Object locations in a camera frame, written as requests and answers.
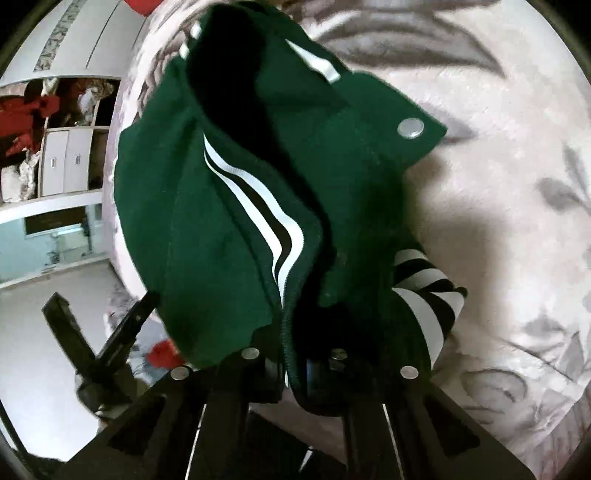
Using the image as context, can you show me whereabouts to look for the red quilt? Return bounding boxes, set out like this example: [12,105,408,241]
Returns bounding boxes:
[124,0,160,17]

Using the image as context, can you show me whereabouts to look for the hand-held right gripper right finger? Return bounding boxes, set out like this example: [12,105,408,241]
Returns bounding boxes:
[302,349,539,480]

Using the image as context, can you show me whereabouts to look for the green white varsity jacket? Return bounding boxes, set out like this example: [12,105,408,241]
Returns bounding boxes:
[113,0,468,414]

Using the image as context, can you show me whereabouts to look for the red soft item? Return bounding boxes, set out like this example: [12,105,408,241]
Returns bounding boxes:
[148,340,186,371]

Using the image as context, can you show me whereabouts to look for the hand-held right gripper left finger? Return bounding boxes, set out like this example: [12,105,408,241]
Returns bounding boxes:
[55,347,286,480]

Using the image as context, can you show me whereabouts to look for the red hanging clothes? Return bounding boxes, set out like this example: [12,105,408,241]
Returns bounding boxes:
[0,95,61,158]

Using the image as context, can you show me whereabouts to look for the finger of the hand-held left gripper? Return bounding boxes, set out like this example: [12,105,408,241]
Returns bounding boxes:
[98,291,161,367]
[41,294,101,376]

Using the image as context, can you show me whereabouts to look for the floral bed blanket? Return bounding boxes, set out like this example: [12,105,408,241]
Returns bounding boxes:
[104,0,591,480]

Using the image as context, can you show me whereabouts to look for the white drawer unit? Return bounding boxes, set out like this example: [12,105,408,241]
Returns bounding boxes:
[39,127,112,198]

